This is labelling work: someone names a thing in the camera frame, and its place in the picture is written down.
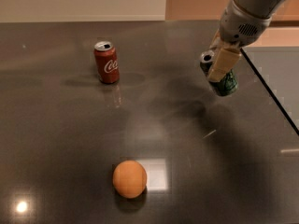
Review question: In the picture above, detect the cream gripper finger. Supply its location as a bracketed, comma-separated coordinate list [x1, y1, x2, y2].
[207, 41, 241, 83]
[210, 31, 222, 50]

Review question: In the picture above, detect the green soda can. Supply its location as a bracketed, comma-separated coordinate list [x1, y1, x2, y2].
[200, 49, 238, 96]

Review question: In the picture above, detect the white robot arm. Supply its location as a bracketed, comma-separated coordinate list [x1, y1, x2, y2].
[207, 0, 286, 82]

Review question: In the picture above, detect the red Coca-Cola can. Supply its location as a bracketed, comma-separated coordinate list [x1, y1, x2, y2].
[93, 41, 120, 84]

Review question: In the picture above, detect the orange ball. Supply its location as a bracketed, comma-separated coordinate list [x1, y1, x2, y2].
[112, 161, 147, 199]

